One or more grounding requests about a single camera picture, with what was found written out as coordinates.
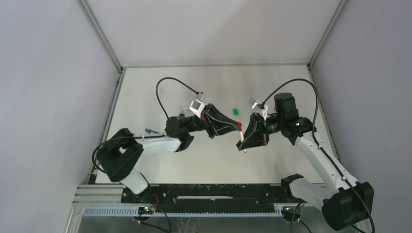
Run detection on white pen red end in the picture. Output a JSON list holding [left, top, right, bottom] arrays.
[[239, 129, 247, 153]]

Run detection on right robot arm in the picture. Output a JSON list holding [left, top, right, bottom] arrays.
[[236, 93, 376, 232]]

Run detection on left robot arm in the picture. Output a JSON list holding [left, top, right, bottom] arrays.
[[91, 103, 242, 195]]

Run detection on blue black pen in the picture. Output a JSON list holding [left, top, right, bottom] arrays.
[[145, 128, 165, 135]]

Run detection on small circuit board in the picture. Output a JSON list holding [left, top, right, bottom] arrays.
[[137, 206, 155, 215]]

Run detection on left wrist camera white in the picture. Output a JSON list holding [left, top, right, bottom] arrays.
[[189, 92, 206, 118]]

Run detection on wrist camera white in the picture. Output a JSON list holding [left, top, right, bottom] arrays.
[[248, 98, 268, 120], [189, 92, 206, 118]]

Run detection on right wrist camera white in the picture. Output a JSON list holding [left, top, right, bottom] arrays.
[[248, 98, 268, 120]]

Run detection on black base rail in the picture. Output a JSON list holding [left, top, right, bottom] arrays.
[[121, 183, 299, 214]]

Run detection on left camera black cable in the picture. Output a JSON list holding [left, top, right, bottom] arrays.
[[91, 77, 200, 176]]

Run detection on aluminium frame rails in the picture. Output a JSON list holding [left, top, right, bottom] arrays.
[[64, 183, 368, 233]]

